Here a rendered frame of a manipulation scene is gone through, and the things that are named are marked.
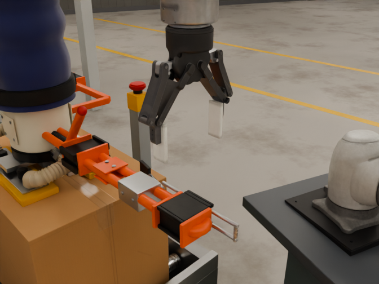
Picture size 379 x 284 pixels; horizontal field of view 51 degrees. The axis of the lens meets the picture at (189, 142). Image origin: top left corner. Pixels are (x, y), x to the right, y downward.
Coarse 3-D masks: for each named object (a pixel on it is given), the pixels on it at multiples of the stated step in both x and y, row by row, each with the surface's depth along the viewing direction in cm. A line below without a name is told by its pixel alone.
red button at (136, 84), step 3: (135, 81) 163; (138, 81) 163; (141, 81) 163; (129, 84) 161; (132, 84) 159; (135, 84) 159; (138, 84) 159; (141, 84) 159; (144, 84) 161; (129, 87) 160; (132, 87) 158; (135, 87) 158; (138, 87) 158; (141, 87) 158; (144, 87) 160; (135, 90) 159; (138, 90) 159; (141, 90) 161; (135, 93) 160; (138, 93) 160; (141, 93) 161
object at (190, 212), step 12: (180, 192) 76; (156, 204) 73; (168, 204) 73; (180, 204) 73; (192, 204) 73; (156, 216) 73; (168, 216) 70; (180, 216) 69; (192, 216) 69; (204, 216) 71; (168, 228) 73; (180, 228) 67; (180, 240) 68; (192, 240) 70
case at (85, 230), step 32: (128, 160) 120; (0, 192) 104; (64, 192) 104; (96, 192) 104; (0, 224) 102; (32, 224) 92; (64, 224) 92; (96, 224) 98; (128, 224) 106; (0, 256) 115; (32, 256) 88; (64, 256) 94; (96, 256) 102; (128, 256) 110; (160, 256) 121
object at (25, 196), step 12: (0, 156) 113; (0, 168) 110; (24, 168) 105; (0, 180) 106; (12, 180) 105; (12, 192) 101; (24, 192) 100; (36, 192) 100; (48, 192) 101; (24, 204) 98
